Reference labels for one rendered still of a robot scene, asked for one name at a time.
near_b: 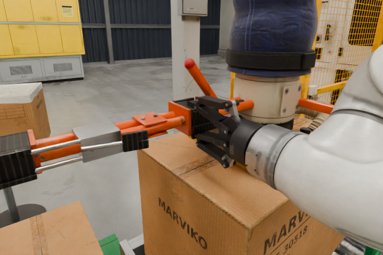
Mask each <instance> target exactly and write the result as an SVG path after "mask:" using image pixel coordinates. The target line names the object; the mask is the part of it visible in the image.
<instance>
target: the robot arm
mask: <svg viewBox="0 0 383 255"><path fill-rule="evenodd" d="M176 103H177V104H179V105H182V106H184V107H186V108H189V109H191V112H193V111H197V112H198V113H200V114H201V115H203V116H204V117H205V118H207V119H208V120H209V121H211V122H212V123H213V124H214V126H215V127H216V128H218V129H219V134H217V133H212V132H209V131H205V132H203V133H198V134H195V135H193V134H192V131H191V138H192V139H197V142H196V143H195V144H196V146H197V147H198V148H200V149H201V150H203V151H204V152H205V153H207V154H209V155H210V156H211V157H213V158H214V159H216V160H217V161H218V162H219V163H220V164H221V165H222V166H223V167H224V168H228V167H231V166H233V165H235V164H236V162H238V163H240V164H242V165H244V166H245V167H246V168H247V171H248V172H249V173H250V174H251V175H252V176H254V177H256V178H257V179H259V180H261V181H262V182H264V183H266V184H268V185H269V186H270V187H272V188H273V189H275V190H277V191H279V192H281V193H282V194H283V195H285V196H286V197H287V198H288V199H289V200H290V201H291V202H292V204H293V205H295V206H296V207H298V209H300V210H301V211H303V212H304V213H306V214H307V215H309V216H310V217H312V218H313V219H315V220H317V221H318V222H320V223H322V224H324V225H325V226H327V227H329V228H331V229H333V230H334V231H336V232H339V233H341V234H342V235H344V236H347V237H349V238H351V239H352V240H355V241H357V242H359V243H361V244H364V245H366V246H368V247H371V248H373V249H376V250H379V251H381V252H383V44H382V45H381V46H379V47H378V49H376V50H375V51H373V52H372V53H371V54H369V55H368V56H367V57H366V58H365V59H364V60H363V61H362V62H361V63H360V64H359V65H358V67H357V68H356V69H355V71H354V72H353V73H352V75H351V77H350V78H349V80H348V81H347V83H346V85H345V87H344V89H343V91H342V92H341V94H340V95H339V97H338V99H337V101H336V103H335V105H334V108H333V110H332V111H331V113H330V115H329V117H328V118H327V119H326V120H325V121H324V122H323V123H322V124H321V125H320V126H319V127H318V128H317V129H315V130H314V131H313V132H311V133H310V134H309V135H304V134H302V133H300V132H297V131H292V130H289V129H286V128H283V127H281V126H278V125H274V124H269V125H265V126H264V125H261V124H259V123H256V122H254V121H250V120H246V119H244V118H243V117H242V116H241V115H240V114H238V110H237V106H238V105H239V101H238V100H231V101H227V100H223V99H220V98H215V97H210V96H201V97H197V98H196V101H194V100H191V101H181V102H176ZM211 107H213V108H217V109H223V110H224V112H228V113H230V114H231V116H230V117H227V116H224V115H222V114H220V113H219V112H217V111H216V110H214V109H213V108H211ZM216 145H218V146H222V148H223V149H224V150H223V149H221V148H220V147H218V146H216Z"/></svg>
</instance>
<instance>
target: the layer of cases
mask: <svg viewBox="0 0 383 255"><path fill-rule="evenodd" d="M0 255H104V254H103V251H102V249H101V247H100V245H99V242H98V240H97V238H96V236H95V233H94V231H93V229H92V227H91V224H90V222H89V219H88V217H87V215H86V213H85V210H84V208H83V206H82V204H81V201H80V200H78V201H76V202H73V203H70V204H67V205H64V206H62V207H59V208H56V209H53V210H51V211H48V212H45V213H42V214H40V215H37V216H34V217H31V218H29V219H26V220H22V221H20V222H17V223H14V224H11V225H8V226H6V227H3V228H0Z"/></svg>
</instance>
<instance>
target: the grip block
mask: <svg viewBox="0 0 383 255"><path fill-rule="evenodd" d="M191 100H194V97H191V98H186V99H182V100H176V101H169V102H168V104H169V112H171V111H174V113H175V115H176V117H179V116H184V117H185V120H186V124H185V126H180V127H177V128H175V129H177V130H179V131H180V132H182V133H184V134H186V135H187V136H191V135H192V134H193V135H195V134H198V133H203V132H205V131H209V130H213V129H216V127H215V126H214V124H213V123H212V122H211V121H209V120H208V119H207V118H205V117H204V116H203V115H201V114H200V113H198V112H197V111H193V112H192V110H191V109H189V108H186V107H184V106H182V105H179V104H177V103H176V102H181V101H191ZM211 108H213V107H211ZM213 109H214V110H216V111H217V112H219V109H217V108H213Z"/></svg>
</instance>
